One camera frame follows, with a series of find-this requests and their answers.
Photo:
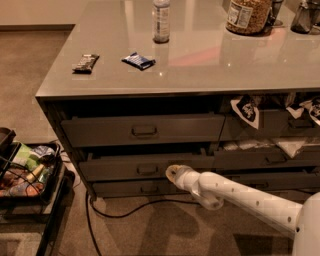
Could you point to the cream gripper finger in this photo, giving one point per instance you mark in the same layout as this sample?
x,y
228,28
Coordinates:
x,y
171,172

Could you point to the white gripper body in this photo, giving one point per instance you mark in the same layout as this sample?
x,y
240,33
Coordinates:
x,y
182,177

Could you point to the grey drawer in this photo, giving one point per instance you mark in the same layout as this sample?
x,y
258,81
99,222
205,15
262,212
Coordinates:
x,y
273,181
136,130
144,187
272,124
272,157
129,167

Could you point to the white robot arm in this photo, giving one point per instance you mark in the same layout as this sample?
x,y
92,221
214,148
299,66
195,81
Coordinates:
x,y
300,221

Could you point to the grey drawer cabinet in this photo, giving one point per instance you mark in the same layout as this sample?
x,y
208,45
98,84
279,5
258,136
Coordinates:
x,y
199,70

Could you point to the white snack bags in drawer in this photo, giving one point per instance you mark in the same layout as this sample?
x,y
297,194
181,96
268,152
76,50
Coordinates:
x,y
291,146

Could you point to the black white chip bag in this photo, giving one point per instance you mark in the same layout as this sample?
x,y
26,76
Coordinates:
x,y
245,107
312,106

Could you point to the blue snack packet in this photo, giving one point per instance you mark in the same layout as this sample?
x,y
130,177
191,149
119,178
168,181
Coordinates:
x,y
138,61

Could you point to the brown candy bar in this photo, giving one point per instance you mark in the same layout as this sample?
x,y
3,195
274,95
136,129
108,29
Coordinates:
x,y
86,64

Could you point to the green snack bag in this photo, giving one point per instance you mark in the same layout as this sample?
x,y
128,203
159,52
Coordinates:
x,y
34,160

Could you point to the clear plastic bottle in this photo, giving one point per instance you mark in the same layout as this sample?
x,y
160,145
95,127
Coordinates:
x,y
161,21

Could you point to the large nut jar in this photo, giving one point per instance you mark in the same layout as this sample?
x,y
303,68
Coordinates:
x,y
247,17

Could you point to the dark stemmed object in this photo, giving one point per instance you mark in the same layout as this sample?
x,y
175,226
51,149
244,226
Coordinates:
x,y
273,12

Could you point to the dark glass container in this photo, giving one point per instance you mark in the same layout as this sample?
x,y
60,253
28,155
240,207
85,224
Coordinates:
x,y
307,18

